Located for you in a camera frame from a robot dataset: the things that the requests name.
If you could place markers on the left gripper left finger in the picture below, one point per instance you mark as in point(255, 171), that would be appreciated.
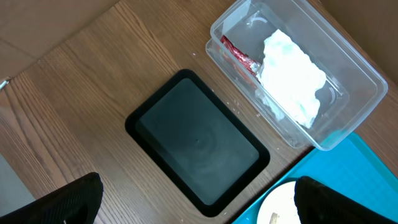
point(75, 203)

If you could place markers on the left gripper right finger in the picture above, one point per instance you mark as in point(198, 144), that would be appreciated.
point(319, 204)

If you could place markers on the white napkin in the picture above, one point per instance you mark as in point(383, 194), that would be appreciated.
point(291, 78)

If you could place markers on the red sauce packet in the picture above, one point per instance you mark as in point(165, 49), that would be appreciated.
point(249, 64)

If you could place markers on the large white dirty plate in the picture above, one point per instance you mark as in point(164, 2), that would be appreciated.
point(279, 206)

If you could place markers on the teal serving tray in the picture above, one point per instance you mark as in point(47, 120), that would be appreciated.
point(350, 168)

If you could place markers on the black tray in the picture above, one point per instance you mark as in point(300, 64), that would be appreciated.
point(202, 146)

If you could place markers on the clear plastic bin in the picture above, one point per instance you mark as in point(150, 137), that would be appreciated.
point(353, 88)

